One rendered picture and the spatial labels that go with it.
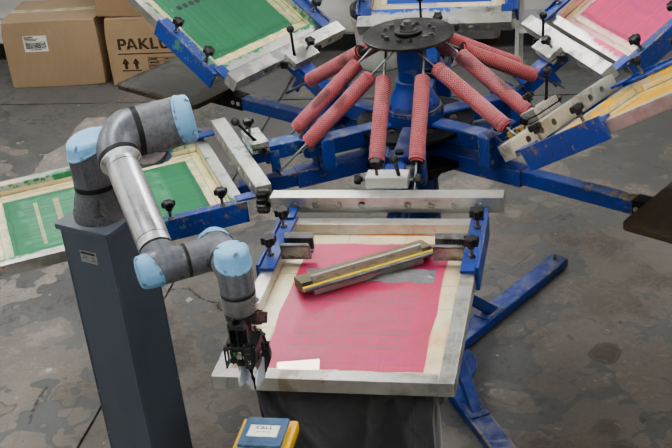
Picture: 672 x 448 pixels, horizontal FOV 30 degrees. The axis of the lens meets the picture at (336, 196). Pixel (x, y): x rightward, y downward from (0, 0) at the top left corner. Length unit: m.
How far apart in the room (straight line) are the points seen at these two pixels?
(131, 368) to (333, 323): 0.63
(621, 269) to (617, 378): 0.75
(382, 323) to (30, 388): 2.09
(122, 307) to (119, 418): 0.41
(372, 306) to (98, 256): 0.73
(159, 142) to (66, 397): 2.12
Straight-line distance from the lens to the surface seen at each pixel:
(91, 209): 3.33
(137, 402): 3.60
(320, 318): 3.25
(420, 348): 3.10
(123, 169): 2.81
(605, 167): 6.06
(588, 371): 4.65
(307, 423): 3.18
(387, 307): 3.27
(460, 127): 4.07
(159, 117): 2.89
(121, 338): 3.49
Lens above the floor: 2.70
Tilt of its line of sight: 27 degrees down
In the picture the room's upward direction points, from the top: 7 degrees counter-clockwise
